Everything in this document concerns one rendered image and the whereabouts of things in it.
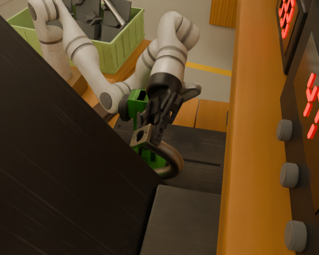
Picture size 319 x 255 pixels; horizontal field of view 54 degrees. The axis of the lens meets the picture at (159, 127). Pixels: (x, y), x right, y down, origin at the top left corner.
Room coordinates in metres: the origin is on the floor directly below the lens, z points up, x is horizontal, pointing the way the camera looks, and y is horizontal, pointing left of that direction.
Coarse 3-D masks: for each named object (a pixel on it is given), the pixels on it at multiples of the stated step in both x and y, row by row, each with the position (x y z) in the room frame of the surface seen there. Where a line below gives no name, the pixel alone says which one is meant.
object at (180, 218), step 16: (160, 192) 0.30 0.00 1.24; (176, 192) 0.30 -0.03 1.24; (192, 192) 0.30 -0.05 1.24; (160, 208) 0.27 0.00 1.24; (176, 208) 0.27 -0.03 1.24; (192, 208) 0.27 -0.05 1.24; (208, 208) 0.27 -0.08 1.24; (160, 224) 0.25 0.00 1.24; (176, 224) 0.25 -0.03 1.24; (192, 224) 0.25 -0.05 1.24; (208, 224) 0.25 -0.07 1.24; (144, 240) 0.22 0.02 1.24; (160, 240) 0.22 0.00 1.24; (176, 240) 0.22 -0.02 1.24; (192, 240) 0.22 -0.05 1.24; (208, 240) 0.22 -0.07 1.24
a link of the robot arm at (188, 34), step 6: (186, 24) 0.72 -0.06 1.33; (192, 24) 0.73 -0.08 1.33; (180, 30) 0.70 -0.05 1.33; (186, 30) 0.71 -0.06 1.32; (192, 30) 0.71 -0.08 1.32; (198, 30) 0.72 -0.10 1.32; (180, 36) 0.70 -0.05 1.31; (186, 36) 0.70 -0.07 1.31; (192, 36) 0.71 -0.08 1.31; (198, 36) 0.72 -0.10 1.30; (150, 42) 0.76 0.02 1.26; (156, 42) 0.74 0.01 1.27; (186, 42) 0.70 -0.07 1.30; (192, 42) 0.70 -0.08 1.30; (150, 48) 0.74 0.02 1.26; (156, 48) 0.73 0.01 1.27; (186, 48) 0.70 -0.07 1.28; (150, 54) 0.73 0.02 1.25; (156, 54) 0.72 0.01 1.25
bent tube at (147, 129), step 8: (144, 128) 0.44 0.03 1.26; (136, 136) 0.44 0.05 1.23; (144, 136) 0.42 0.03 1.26; (136, 144) 0.42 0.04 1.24; (144, 144) 0.41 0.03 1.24; (152, 144) 0.42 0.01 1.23; (168, 144) 0.44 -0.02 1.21; (160, 152) 0.42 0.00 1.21; (168, 152) 0.42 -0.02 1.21; (176, 152) 0.43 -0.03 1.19; (168, 160) 0.42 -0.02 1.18; (176, 160) 0.42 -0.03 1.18; (160, 168) 0.47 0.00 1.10; (168, 168) 0.45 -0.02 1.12; (176, 168) 0.43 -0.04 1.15; (160, 176) 0.45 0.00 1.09; (168, 176) 0.44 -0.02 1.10
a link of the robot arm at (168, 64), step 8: (168, 56) 0.61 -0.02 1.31; (160, 64) 0.59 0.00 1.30; (168, 64) 0.59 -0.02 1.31; (176, 64) 0.59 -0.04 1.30; (152, 72) 0.58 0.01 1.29; (168, 72) 0.56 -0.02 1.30; (176, 72) 0.57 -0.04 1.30; (184, 88) 0.57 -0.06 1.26; (192, 88) 0.56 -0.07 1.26; (200, 88) 0.57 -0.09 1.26; (184, 96) 0.58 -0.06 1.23; (192, 96) 0.57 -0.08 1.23
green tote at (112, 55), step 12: (72, 0) 1.83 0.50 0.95; (24, 12) 1.67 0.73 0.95; (72, 12) 1.84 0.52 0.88; (132, 12) 1.71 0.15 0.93; (12, 24) 1.57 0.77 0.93; (24, 24) 1.65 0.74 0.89; (132, 24) 1.53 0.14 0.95; (24, 36) 1.47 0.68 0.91; (36, 36) 1.45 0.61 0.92; (120, 36) 1.40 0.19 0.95; (132, 36) 1.54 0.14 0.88; (36, 48) 1.45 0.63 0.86; (108, 48) 1.31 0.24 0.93; (120, 48) 1.39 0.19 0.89; (132, 48) 1.53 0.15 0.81; (108, 60) 1.32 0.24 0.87; (120, 60) 1.38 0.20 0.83; (108, 72) 1.32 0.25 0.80
